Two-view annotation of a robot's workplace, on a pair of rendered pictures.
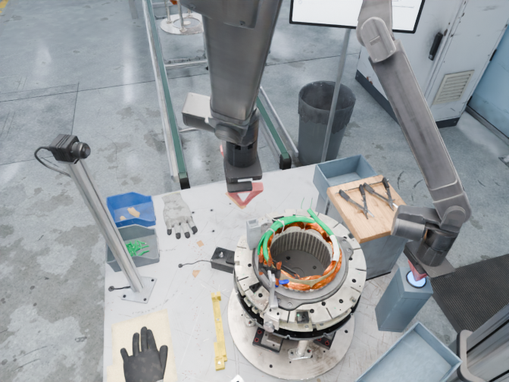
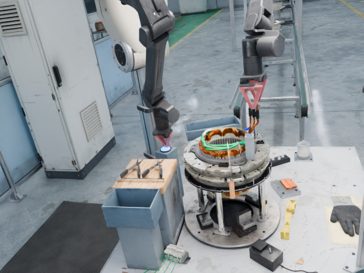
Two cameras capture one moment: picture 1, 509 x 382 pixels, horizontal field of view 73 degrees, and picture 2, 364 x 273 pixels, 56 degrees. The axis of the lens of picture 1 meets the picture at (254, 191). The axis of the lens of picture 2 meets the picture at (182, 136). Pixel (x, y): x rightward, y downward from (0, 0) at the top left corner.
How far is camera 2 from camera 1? 1.54 m
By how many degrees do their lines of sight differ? 102
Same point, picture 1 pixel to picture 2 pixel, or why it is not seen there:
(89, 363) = not seen: outside the picture
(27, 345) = not seen: outside the picture
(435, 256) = not seen: hidden behind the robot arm
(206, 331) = (298, 222)
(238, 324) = (272, 214)
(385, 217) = (147, 164)
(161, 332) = (335, 230)
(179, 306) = (318, 241)
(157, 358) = (337, 214)
